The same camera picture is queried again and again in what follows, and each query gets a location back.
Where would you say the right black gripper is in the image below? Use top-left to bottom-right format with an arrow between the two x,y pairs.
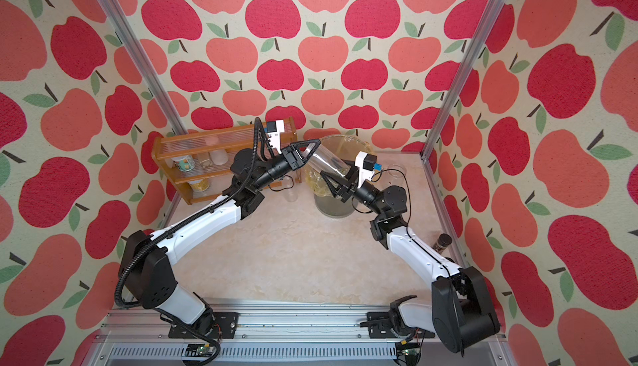
325,159 -> 384,223

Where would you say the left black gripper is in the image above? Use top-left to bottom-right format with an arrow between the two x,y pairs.
252,139 -> 319,192

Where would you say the ribbed glass jar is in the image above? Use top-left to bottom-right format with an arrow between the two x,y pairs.
386,164 -> 406,180

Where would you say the short clear plastic jar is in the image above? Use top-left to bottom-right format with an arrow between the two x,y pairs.
308,143 -> 348,174

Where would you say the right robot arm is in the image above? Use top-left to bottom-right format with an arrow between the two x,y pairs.
321,166 -> 501,354

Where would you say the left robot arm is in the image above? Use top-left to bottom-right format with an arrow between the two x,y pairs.
114,139 -> 321,328

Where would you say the metal mesh trash bin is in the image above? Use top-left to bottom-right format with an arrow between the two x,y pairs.
304,135 -> 375,218

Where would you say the yellow plastic bin liner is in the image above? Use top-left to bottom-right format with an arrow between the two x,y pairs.
302,135 -> 375,198

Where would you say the white pink bottle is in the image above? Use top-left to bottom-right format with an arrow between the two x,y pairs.
205,136 -> 229,166

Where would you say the small dark bottle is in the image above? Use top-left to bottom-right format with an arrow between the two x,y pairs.
433,233 -> 453,254

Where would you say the yellow small can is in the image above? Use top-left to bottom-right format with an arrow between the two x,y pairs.
188,178 -> 210,193

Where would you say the green white cup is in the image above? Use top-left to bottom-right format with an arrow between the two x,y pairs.
171,154 -> 196,173

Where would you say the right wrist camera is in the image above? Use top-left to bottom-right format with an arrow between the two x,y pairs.
355,151 -> 382,188

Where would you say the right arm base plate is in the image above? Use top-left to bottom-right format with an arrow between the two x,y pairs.
360,311 -> 418,340

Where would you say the aluminium frame rail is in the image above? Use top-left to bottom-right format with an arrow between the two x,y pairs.
78,300 -> 516,365

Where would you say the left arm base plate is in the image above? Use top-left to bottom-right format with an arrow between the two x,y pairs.
168,311 -> 240,339

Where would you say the right aluminium corner post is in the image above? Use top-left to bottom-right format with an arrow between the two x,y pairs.
421,0 -> 507,164

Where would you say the aluminium corner post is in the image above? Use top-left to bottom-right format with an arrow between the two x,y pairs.
97,0 -> 188,135
421,0 -> 507,164

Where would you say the left aluminium corner post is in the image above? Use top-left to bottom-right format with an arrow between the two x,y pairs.
97,0 -> 188,135

